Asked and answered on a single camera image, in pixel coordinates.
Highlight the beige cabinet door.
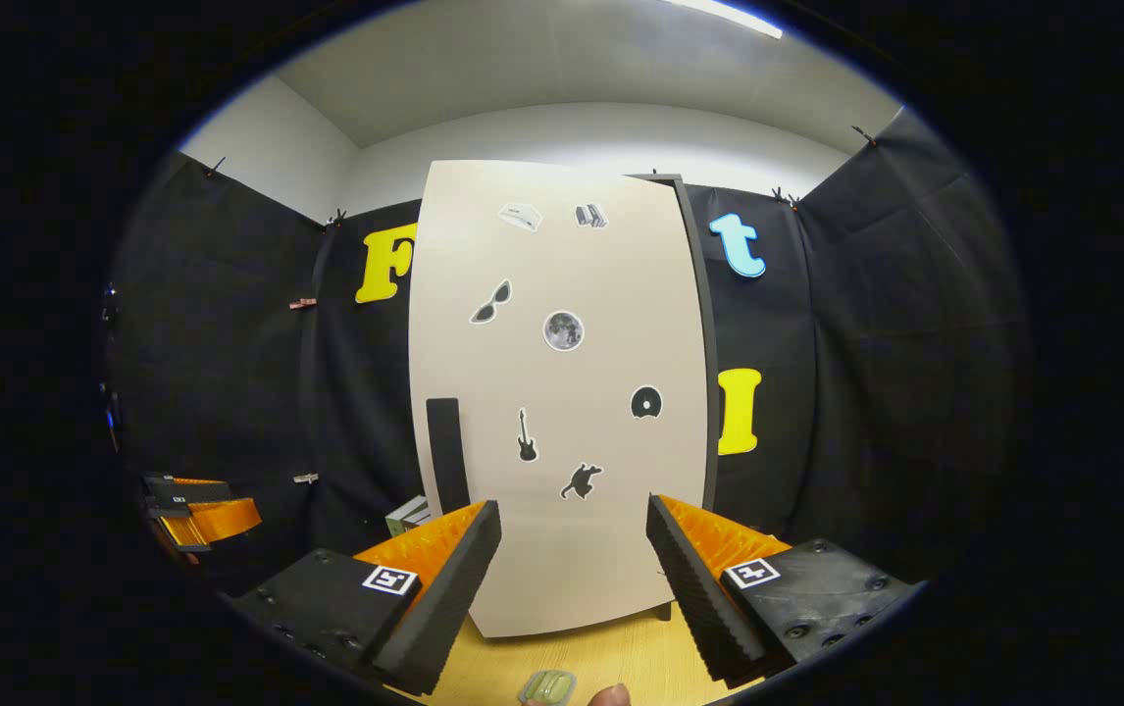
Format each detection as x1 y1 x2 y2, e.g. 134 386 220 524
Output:
408 160 710 640

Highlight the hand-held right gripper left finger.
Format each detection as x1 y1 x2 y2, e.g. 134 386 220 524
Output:
227 499 503 696

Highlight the dark grey cabinet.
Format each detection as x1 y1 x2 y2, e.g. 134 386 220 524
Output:
626 174 721 622

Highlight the black backdrop cloth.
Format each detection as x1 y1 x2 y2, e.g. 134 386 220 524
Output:
101 106 1029 601

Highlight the green book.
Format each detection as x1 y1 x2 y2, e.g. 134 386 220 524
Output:
385 495 429 536

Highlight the pale green bottle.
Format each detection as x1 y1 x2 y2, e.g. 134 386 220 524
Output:
520 670 578 706

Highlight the black cabinet door handle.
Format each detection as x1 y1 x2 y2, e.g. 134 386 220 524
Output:
425 397 472 517

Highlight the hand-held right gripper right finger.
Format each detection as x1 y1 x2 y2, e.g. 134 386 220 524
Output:
646 492 922 685

